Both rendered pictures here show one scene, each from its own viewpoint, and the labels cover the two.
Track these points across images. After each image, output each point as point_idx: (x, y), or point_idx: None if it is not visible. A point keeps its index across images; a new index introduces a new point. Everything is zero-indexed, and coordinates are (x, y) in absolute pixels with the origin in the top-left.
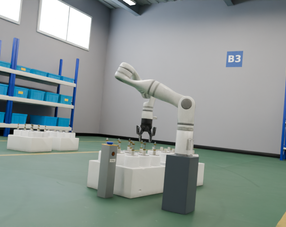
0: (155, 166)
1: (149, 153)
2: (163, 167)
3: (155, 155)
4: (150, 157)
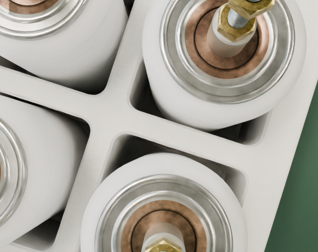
0: (271, 172)
1: (167, 25)
2: None
3: (267, 94)
4: (212, 123)
